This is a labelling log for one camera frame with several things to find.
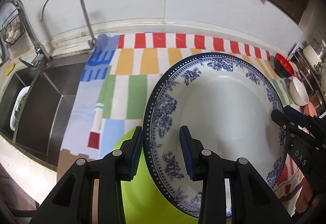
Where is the red black bowl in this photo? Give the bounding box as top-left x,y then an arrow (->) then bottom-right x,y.
274,53 -> 294,78

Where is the thin gooseneck faucet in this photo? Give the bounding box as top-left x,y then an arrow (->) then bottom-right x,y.
39,0 -> 97,48

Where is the white bowl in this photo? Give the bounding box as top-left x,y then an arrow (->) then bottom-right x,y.
289,77 -> 309,106

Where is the cream pot with lid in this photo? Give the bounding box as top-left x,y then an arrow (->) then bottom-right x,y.
303,38 -> 325,73

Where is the person hand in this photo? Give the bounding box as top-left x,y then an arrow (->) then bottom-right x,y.
295,177 -> 325,214

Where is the blue white plate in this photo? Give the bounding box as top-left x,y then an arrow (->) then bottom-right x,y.
143,52 -> 286,217

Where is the steel pot on rack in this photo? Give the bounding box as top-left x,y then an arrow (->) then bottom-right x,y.
291,49 -> 325,113

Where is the colourful striped cloth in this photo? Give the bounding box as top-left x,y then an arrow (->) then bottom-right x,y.
60,32 -> 306,201

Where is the steel kitchen sink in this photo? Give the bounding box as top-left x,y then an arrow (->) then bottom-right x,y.
1,54 -> 88,170

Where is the wire sink basket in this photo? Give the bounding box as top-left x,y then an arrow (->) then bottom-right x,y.
1,9 -> 25,48

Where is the chrome pull-down faucet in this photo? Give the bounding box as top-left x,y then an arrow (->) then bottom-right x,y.
1,0 -> 52,69

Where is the green plate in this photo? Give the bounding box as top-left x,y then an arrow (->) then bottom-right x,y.
109,127 -> 199,224

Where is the pink bowl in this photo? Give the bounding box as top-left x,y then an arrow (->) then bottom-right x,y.
302,102 -> 318,117

